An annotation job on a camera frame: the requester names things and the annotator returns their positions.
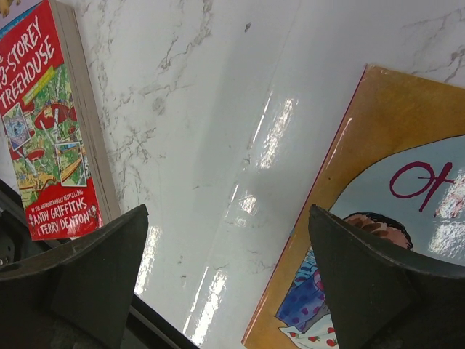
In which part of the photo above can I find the Othello orange book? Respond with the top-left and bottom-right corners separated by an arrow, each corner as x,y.
242,65 -> 464,348

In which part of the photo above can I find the purple dog book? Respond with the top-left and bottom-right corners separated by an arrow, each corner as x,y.
0,0 -> 42,36

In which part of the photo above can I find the red Treehouse book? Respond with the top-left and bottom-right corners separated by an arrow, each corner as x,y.
1,1 -> 121,241

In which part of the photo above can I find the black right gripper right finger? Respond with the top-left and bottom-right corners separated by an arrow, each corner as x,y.
308,205 -> 464,348

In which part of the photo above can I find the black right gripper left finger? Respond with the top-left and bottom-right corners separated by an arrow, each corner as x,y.
1,205 -> 148,348

